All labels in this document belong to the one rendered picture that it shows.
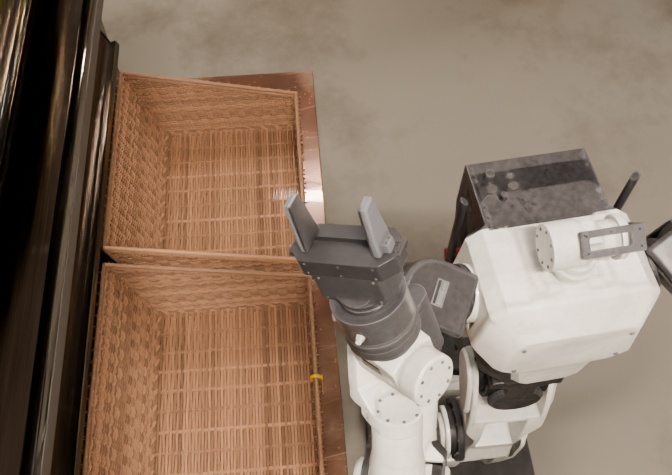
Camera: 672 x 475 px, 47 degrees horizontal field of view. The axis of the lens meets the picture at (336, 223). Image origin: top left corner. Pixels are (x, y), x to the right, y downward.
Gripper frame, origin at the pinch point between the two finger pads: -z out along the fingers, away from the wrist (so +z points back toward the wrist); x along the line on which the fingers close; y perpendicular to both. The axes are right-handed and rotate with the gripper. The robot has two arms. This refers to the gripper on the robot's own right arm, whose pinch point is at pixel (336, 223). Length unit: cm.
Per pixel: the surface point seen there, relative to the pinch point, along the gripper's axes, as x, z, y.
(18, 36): -70, -6, -32
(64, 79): -66, 3, -32
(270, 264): -67, 74, -53
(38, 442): -39.4, 18.9, 22.1
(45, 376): -42.5, 16.5, 14.6
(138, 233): -100, 63, -50
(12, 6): -75, -8, -38
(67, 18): -73, -1, -45
